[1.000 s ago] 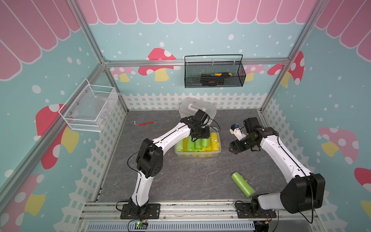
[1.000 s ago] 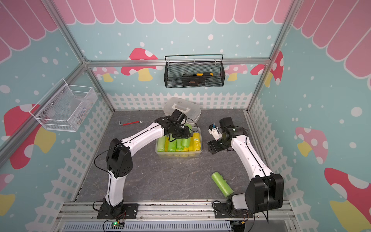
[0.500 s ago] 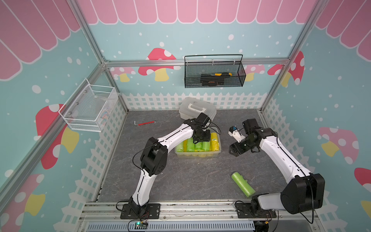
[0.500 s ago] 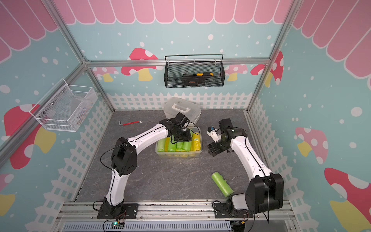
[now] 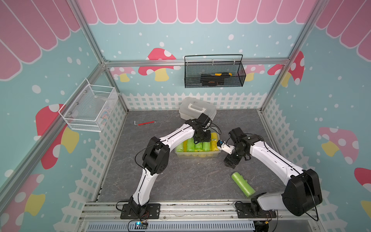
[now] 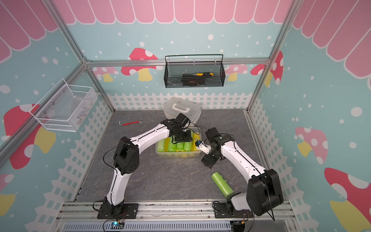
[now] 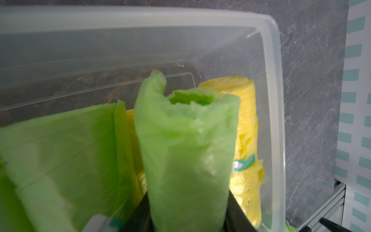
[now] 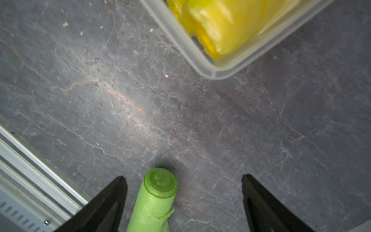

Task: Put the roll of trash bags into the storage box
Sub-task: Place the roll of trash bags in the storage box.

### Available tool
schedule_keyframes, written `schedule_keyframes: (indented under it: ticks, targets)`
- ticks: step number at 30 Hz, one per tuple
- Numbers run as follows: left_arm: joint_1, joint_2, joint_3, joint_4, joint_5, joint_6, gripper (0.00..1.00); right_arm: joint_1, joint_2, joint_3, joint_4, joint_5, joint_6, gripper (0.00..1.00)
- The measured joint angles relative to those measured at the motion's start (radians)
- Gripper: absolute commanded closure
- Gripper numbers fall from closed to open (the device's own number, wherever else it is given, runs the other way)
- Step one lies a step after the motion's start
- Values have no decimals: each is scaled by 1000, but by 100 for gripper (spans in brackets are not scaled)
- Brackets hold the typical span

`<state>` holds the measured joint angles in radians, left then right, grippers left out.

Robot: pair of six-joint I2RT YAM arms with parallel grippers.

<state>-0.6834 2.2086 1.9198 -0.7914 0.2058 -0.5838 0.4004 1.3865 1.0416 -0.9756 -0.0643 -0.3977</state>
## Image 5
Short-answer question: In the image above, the yellow roll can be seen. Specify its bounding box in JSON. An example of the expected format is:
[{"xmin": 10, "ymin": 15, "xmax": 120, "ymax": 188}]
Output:
[{"xmin": 210, "ymin": 132, "xmax": 219, "ymax": 151}]

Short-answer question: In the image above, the clear plastic storage box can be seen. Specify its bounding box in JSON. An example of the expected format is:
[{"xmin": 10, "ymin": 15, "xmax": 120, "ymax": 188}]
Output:
[{"xmin": 175, "ymin": 127, "xmax": 220, "ymax": 159}]

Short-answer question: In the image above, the light green roll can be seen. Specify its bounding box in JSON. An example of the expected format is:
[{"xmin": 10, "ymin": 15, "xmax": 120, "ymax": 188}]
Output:
[{"xmin": 175, "ymin": 143, "xmax": 184, "ymax": 153}]

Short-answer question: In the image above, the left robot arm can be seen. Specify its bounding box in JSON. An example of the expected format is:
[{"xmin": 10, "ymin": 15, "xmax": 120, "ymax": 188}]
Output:
[{"xmin": 128, "ymin": 113, "xmax": 212, "ymax": 217}]

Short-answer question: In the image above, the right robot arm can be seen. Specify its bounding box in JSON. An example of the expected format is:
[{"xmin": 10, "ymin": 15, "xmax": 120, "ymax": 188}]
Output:
[{"xmin": 217, "ymin": 127, "xmax": 323, "ymax": 216}]

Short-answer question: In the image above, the black tool in basket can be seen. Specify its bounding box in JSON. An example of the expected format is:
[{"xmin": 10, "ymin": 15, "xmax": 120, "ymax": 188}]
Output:
[{"xmin": 200, "ymin": 74, "xmax": 225, "ymax": 87}]

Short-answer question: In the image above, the yellow black screwdriver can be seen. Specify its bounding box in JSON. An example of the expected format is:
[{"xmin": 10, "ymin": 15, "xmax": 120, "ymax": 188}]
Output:
[{"xmin": 210, "ymin": 72, "xmax": 232, "ymax": 77}]

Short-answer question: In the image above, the small circuit board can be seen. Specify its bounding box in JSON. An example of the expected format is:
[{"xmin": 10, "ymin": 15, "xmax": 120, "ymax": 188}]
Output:
[{"xmin": 134, "ymin": 221, "xmax": 148, "ymax": 230}]

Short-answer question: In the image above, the white lidded case with handle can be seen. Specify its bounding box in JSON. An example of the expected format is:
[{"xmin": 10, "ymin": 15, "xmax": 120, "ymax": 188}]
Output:
[{"xmin": 179, "ymin": 97, "xmax": 216, "ymax": 120}]

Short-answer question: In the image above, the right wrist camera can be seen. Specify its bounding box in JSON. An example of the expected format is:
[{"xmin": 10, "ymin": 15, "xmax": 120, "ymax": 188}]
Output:
[{"xmin": 217, "ymin": 140, "xmax": 235, "ymax": 155}]

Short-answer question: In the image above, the red handled hex key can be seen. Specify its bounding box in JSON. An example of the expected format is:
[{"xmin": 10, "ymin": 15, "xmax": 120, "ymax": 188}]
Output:
[{"xmin": 134, "ymin": 120, "xmax": 157, "ymax": 126}]

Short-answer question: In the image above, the black wire mesh basket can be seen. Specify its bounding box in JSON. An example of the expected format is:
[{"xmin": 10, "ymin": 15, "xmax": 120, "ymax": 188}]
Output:
[{"xmin": 184, "ymin": 54, "xmax": 246, "ymax": 88}]

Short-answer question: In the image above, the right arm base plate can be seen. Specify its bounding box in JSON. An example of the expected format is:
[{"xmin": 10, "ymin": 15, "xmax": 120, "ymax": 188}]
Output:
[{"xmin": 234, "ymin": 201, "xmax": 277, "ymax": 220}]

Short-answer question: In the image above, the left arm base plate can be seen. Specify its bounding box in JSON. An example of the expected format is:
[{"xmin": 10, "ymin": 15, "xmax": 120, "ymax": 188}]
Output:
[{"xmin": 120, "ymin": 203, "xmax": 161, "ymax": 220}]

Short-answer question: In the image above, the white wire basket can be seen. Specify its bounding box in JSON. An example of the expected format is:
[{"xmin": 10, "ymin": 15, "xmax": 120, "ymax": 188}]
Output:
[{"xmin": 59, "ymin": 79, "xmax": 118, "ymax": 132}]

